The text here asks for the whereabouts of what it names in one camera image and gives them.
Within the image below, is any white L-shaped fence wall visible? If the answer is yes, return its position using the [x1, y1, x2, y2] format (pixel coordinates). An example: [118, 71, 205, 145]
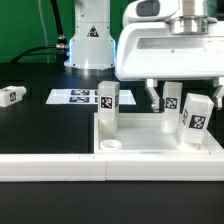
[0, 154, 224, 182]

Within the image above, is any white square tabletop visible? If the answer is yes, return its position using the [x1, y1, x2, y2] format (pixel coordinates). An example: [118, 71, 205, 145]
[94, 113, 224, 156]

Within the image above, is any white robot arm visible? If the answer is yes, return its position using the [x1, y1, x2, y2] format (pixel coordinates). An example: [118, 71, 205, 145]
[65, 0, 224, 111]

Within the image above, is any black cable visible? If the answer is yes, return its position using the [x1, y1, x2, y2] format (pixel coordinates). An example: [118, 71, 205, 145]
[9, 0, 71, 64]

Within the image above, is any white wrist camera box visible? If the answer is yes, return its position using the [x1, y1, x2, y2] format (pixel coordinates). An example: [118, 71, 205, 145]
[123, 0, 179, 26]

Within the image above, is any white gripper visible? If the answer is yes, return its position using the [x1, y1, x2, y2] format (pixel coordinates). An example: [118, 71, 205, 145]
[115, 21, 224, 112]

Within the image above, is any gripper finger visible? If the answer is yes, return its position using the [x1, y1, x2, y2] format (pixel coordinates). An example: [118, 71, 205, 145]
[213, 77, 224, 110]

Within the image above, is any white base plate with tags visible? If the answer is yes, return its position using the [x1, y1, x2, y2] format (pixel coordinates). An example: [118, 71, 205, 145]
[46, 89, 136, 105]

